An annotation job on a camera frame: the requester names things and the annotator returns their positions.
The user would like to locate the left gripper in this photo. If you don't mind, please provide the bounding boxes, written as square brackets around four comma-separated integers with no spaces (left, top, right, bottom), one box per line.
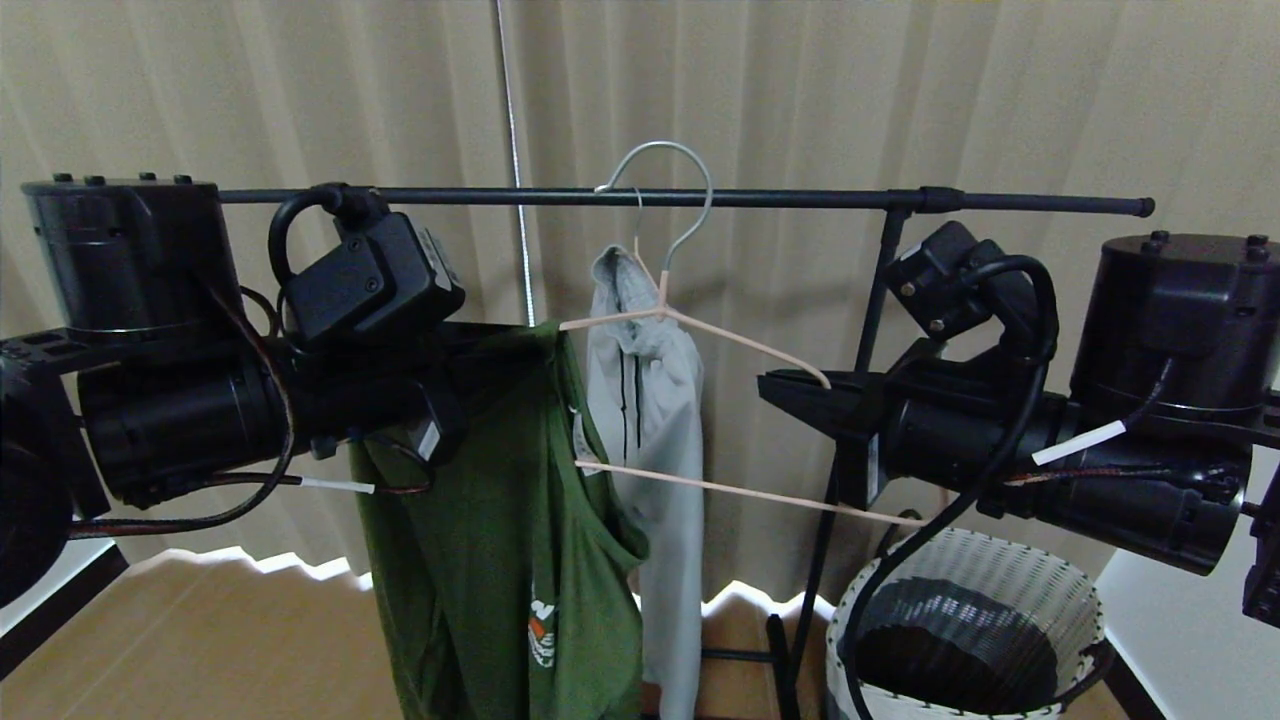
[80,325,471,506]

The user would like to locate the black clothes rack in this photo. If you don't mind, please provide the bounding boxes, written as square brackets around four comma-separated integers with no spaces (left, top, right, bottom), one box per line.
[215,185,1156,720]

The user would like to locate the pale grey shorts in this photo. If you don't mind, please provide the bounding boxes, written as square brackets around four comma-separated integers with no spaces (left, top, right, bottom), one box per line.
[585,245,706,720]

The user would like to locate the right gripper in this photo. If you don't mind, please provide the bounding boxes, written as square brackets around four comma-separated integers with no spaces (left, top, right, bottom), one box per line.
[835,340,1253,576]

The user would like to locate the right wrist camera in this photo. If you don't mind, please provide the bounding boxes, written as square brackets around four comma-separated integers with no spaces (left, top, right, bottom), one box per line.
[885,220,1011,341]

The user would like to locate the beige curtain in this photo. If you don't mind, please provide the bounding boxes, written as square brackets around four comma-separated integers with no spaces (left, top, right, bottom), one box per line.
[0,0,1280,611]

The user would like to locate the green garment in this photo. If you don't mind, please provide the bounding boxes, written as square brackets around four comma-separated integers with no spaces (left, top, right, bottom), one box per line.
[350,320,651,720]

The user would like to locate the white laundry basket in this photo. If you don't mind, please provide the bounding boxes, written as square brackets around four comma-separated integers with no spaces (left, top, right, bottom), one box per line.
[825,527,1116,720]

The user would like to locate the black cable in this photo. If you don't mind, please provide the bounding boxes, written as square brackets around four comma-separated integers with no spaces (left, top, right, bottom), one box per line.
[268,183,391,291]
[845,255,1061,720]

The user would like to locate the pink clothes hanger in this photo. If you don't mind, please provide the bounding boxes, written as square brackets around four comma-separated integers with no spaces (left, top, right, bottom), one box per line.
[558,140,931,528]
[630,190,663,291]

